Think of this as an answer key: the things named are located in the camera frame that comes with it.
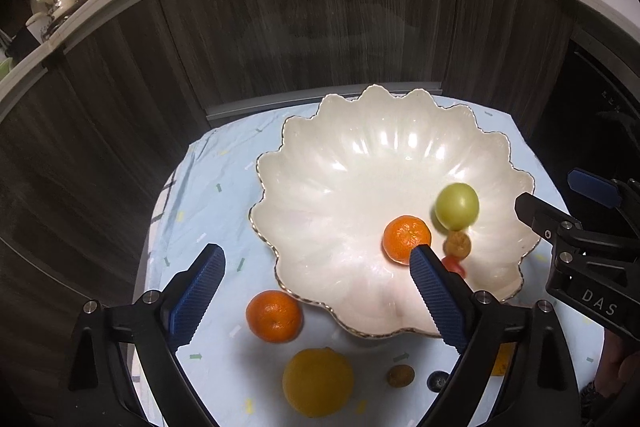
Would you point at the white scalloped ceramic bowl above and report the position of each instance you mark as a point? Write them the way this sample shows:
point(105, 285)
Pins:
point(340, 187)

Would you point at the small brown longan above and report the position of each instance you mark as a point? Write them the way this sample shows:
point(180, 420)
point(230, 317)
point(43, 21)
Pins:
point(401, 376)
point(457, 244)

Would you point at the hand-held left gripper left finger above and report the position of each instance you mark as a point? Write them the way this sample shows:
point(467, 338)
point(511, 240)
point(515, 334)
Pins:
point(197, 297)

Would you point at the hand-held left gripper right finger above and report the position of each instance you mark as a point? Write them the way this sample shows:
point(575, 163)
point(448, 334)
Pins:
point(435, 297)

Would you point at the light blue patterned tablecloth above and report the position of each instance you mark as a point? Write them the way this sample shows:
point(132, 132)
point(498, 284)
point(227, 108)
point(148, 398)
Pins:
point(215, 217)

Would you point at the orange tangerine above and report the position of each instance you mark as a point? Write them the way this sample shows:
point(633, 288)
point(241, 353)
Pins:
point(274, 316)
point(405, 237)

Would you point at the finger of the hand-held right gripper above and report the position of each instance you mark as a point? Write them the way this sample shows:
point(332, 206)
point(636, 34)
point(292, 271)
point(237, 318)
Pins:
point(592, 187)
point(537, 212)

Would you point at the dark wood kitchen cabinet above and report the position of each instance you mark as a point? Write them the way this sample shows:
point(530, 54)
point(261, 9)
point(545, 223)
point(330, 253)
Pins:
point(300, 22)

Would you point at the green apple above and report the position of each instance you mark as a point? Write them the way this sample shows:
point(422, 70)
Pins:
point(456, 206)

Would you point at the black built-in dishwasher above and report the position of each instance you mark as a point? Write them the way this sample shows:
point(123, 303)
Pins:
point(600, 107)

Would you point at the yellow lemon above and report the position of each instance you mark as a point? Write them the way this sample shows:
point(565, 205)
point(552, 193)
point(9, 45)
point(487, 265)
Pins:
point(317, 382)

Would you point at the person's right hand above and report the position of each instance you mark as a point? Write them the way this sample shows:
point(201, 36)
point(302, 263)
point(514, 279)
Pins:
point(622, 359)

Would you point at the dark blueberry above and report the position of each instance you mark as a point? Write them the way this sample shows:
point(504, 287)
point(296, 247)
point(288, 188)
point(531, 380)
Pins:
point(437, 379)

